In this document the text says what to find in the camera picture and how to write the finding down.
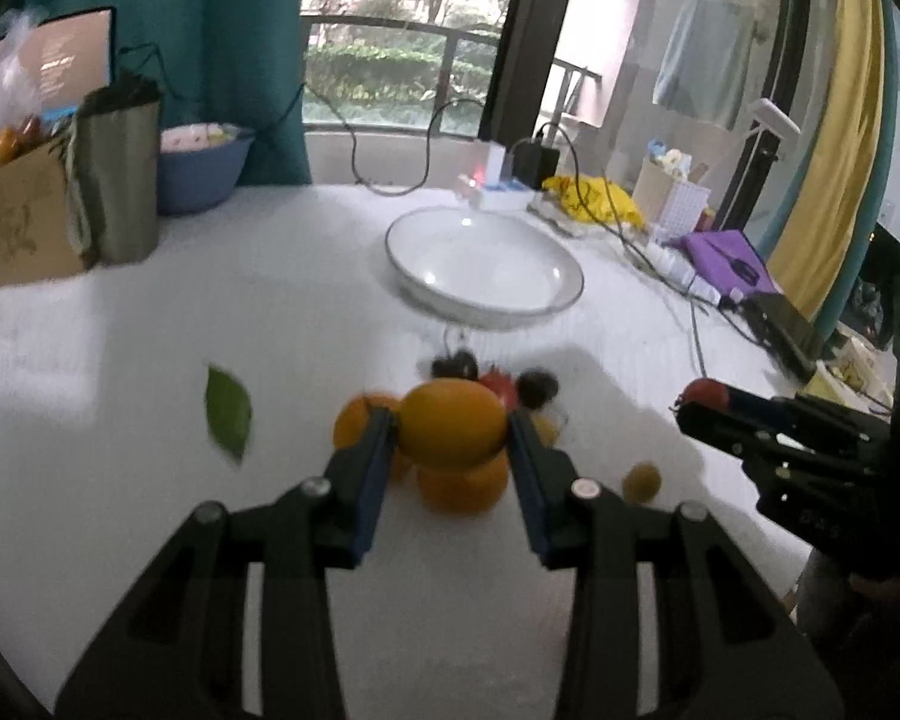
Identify cardboard box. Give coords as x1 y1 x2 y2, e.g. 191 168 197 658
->
0 137 91 288

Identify plastic bag of fruit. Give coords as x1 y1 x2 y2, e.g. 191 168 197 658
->
0 10 46 167

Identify large orange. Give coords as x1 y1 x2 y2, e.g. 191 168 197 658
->
416 450 509 515

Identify brown-green lychee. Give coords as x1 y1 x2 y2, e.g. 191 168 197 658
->
621 461 663 505

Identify yellow curtain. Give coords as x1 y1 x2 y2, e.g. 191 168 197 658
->
758 0 899 337

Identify white tube bottle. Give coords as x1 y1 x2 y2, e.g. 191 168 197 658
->
645 241 736 309

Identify stainless steel tumbler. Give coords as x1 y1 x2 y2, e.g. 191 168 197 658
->
74 71 162 265

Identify white charger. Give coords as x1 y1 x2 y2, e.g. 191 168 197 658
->
473 142 507 187

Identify dark plum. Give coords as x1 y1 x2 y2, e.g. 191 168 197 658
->
515 367 560 411

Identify tablet screen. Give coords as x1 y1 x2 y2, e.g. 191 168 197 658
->
0 7 116 119

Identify black power adapter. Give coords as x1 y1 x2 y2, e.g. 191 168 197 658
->
510 137 560 190

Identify white round plate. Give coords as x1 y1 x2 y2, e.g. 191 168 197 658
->
383 206 585 330

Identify small red tomato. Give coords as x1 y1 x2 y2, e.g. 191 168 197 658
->
678 377 730 411

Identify orange with stem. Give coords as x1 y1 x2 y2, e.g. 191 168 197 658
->
331 392 411 483

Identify green leaf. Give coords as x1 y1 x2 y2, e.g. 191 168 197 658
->
205 366 253 465

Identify blue bowl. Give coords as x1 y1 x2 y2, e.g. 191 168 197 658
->
157 122 256 216

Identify grey cable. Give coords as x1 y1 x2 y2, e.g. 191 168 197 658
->
687 299 710 380

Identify black power cable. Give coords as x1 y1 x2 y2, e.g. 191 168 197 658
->
531 118 767 347

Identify black charging cable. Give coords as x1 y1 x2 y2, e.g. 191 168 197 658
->
115 40 490 199

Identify white perforated basket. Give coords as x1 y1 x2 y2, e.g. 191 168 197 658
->
632 158 712 239

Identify white power strip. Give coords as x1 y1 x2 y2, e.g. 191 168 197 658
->
455 176 538 213

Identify dark cherry with stem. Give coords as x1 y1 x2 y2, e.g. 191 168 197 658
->
430 349 479 380

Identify balcony railing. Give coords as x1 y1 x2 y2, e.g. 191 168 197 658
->
298 11 602 129

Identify teal curtain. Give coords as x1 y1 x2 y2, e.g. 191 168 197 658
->
25 0 312 185

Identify purple cloth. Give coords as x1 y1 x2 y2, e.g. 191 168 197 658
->
668 229 777 298

